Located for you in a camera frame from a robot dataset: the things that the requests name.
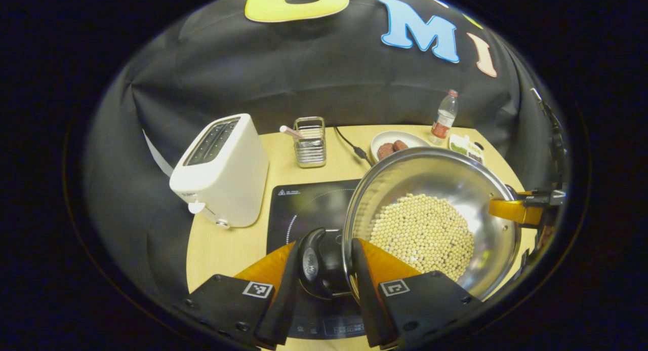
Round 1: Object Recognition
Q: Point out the black induction cooktop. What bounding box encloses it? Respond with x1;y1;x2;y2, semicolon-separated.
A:
266;179;368;340

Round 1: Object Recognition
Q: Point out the small white food tray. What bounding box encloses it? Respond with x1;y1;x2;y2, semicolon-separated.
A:
448;133;485;165

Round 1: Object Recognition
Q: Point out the metal wire utensil holder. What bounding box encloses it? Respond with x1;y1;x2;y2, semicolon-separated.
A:
294;116;327;168

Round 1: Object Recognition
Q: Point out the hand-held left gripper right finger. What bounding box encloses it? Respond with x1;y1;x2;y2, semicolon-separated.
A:
351;238;484;349

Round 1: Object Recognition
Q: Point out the black power cable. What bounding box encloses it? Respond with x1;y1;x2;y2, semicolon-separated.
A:
334;127;374;167

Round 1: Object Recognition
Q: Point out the clear plastic bottle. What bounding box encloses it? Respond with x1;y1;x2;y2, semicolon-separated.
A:
430;90;459;145

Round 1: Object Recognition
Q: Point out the white round plate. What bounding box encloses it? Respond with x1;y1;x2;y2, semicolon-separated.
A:
371;131;432;164

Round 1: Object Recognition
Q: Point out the white toaster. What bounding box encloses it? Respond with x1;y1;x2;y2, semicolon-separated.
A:
169;113;269;229

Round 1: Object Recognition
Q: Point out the stainless steel pot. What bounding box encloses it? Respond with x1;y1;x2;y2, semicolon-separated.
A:
298;147;522;301

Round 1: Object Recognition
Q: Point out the pile of soybeans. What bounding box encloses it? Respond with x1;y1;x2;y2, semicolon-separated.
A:
370;193;475;282

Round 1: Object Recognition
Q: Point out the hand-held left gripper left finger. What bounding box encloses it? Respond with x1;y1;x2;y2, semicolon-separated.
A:
172;240;304;349

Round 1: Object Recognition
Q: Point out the black backdrop cloth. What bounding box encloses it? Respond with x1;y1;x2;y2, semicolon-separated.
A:
84;0;562;311

